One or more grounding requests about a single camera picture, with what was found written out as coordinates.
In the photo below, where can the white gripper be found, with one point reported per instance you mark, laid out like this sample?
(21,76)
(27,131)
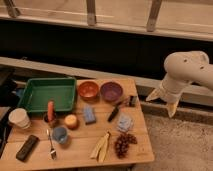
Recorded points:
(170,91)

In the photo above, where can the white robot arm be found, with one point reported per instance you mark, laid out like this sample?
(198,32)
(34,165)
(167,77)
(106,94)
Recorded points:
(182,69)

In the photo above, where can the blue cup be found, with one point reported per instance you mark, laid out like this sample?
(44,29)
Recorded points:
(60,135)

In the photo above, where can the small dark metal cup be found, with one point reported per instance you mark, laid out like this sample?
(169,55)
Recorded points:
(51,123)

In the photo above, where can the white paper cup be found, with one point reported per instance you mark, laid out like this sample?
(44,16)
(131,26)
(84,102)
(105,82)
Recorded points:
(20,118)

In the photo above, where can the light blue crumpled cloth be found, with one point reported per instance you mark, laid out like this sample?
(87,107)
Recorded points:
(125,123)

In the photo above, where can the purple bowl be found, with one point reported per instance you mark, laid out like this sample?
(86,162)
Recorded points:
(111,91)

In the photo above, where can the black marker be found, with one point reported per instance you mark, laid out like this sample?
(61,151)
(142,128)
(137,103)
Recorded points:
(113,114)

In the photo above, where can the bunch of red grapes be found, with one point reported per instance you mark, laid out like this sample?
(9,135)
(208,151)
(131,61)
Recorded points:
(122,143)

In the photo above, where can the blue sponge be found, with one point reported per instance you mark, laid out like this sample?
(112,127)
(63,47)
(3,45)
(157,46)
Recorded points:
(89,116)

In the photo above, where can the orange bowl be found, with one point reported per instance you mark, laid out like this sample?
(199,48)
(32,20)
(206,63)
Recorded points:
(88,90)

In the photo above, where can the yellow red apple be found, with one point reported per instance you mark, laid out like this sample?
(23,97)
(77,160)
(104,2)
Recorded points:
(71,121)

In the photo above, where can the metal fork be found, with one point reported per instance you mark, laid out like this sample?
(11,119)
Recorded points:
(52,150)

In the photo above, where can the green plastic tray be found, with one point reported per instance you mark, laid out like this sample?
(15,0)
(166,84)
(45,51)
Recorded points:
(39,91)

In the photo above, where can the black rectangular block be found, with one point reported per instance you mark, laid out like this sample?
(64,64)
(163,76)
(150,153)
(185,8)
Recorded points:
(27,147)

